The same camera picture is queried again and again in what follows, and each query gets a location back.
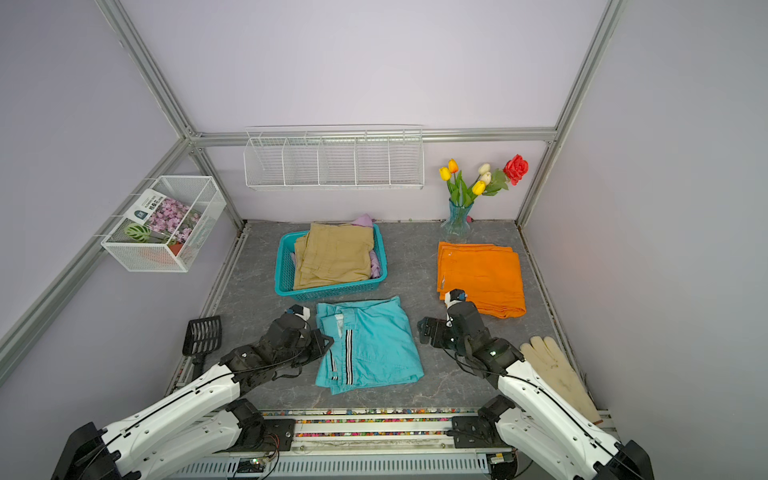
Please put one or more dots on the teal pants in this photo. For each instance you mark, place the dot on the teal pants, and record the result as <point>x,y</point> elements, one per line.
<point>373,346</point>

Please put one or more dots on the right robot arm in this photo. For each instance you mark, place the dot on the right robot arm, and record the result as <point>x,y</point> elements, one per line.
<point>527,414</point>

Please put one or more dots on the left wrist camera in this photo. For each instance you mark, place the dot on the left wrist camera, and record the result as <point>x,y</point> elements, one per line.
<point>300,311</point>

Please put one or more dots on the red rose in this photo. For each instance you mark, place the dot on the red rose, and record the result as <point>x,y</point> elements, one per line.
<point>515,169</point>

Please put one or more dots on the white wire wall shelf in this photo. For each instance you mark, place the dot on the white wire wall shelf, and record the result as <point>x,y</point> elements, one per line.
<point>334,157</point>

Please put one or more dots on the teal plastic basket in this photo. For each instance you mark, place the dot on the teal plastic basket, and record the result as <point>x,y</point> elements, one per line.
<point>285,272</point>

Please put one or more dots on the khaki pants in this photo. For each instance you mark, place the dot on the khaki pants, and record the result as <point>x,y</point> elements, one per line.
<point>333,252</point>

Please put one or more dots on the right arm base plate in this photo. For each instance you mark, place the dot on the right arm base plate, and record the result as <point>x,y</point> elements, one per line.
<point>470,432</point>

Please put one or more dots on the pink flower plant pot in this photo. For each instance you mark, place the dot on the pink flower plant pot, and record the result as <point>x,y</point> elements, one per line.
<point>163,220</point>

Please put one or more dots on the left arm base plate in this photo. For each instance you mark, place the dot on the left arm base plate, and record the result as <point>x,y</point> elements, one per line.
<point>270,433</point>

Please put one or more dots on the orange pants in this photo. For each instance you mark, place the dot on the orange pants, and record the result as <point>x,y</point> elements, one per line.
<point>490,275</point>

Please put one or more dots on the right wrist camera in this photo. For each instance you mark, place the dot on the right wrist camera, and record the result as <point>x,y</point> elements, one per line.
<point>454,297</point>

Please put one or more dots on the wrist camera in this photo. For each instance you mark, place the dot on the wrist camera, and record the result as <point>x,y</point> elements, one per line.
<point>300,311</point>
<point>454,297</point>

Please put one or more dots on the yellow tulip bunch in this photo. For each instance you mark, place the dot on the yellow tulip bunch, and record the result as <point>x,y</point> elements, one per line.
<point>464,191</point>

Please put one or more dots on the white wire side basket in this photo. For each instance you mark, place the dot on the white wire side basket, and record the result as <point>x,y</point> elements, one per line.
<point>200,193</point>

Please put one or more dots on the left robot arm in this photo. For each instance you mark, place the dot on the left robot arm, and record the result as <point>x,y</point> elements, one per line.
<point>209,415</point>

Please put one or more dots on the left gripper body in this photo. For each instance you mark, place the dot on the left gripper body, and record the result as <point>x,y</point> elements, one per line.
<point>306,348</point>

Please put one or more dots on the glass vase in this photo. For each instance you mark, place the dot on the glass vase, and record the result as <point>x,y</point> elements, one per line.
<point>456,227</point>

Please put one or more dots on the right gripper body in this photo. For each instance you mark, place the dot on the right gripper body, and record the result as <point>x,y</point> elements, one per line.
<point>443,336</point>

